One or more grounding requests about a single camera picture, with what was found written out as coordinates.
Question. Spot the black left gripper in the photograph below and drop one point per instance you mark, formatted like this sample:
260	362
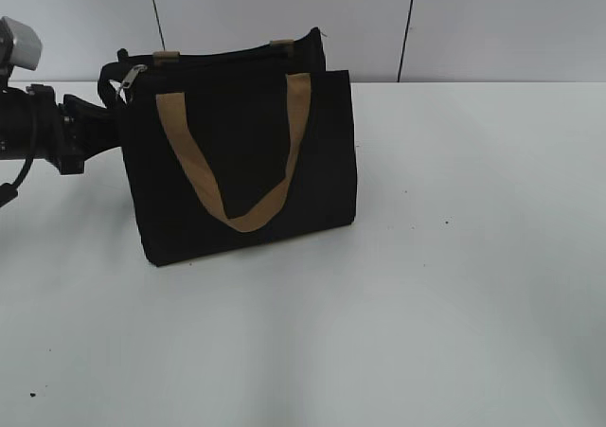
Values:
57	132

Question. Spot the silver zipper pull with ring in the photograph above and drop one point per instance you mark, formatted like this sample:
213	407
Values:
123	89

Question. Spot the black tote bag tan handles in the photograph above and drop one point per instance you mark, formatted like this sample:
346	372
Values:
237	149

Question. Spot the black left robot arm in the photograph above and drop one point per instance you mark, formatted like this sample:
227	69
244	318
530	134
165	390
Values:
16	121

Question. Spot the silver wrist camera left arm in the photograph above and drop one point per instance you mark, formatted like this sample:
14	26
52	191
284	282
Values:
20	45

